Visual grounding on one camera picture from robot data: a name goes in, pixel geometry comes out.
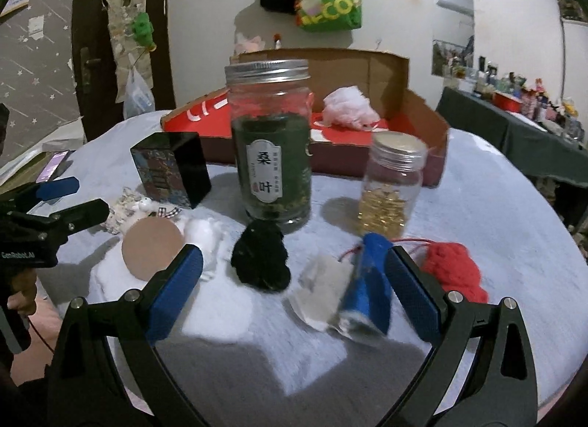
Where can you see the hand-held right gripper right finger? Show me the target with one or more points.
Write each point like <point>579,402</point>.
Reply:
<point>413,298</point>

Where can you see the red basin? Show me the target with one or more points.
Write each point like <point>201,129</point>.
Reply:
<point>507,101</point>

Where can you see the clear plastic bag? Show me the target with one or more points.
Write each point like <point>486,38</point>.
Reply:
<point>138,96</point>

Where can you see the cardboard box with red lining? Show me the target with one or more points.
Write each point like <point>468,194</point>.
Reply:
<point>349,73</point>

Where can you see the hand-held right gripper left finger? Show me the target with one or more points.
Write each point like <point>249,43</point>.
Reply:
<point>177,293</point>

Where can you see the beige hanging organizer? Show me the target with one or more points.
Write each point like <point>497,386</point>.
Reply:
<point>121,41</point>

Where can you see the green tea leaf jar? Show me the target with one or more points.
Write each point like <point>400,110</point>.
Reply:
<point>271,155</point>

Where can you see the clear jar of golden capsules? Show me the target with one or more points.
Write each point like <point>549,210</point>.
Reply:
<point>386,211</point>

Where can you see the dark brown door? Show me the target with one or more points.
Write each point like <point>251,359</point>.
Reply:
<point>92,18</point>

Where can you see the black plush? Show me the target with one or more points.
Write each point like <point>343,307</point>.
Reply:
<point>259,257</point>

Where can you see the person's left hand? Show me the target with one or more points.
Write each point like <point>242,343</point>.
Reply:
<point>22,293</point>

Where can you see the glossy black box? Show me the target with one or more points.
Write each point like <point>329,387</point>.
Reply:
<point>183,165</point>

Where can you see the shiny pink packet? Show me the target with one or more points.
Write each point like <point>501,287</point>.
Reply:
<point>55,165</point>

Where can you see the table with green cloth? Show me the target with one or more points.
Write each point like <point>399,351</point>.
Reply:
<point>496,132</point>

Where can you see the fluffy white plush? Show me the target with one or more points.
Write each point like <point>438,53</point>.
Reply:
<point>347,107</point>

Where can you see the green plush toy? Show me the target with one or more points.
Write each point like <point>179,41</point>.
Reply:
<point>142,27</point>

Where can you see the blue pouch with white tag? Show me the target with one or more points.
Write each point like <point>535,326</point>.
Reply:
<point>365,284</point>

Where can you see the round brown powder puff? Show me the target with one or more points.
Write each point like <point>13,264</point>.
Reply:
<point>151,247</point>

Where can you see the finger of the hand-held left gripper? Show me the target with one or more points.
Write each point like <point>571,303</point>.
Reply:
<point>82,214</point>
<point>59,187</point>

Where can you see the pale pink plush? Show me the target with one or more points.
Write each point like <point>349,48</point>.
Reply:
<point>248,43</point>

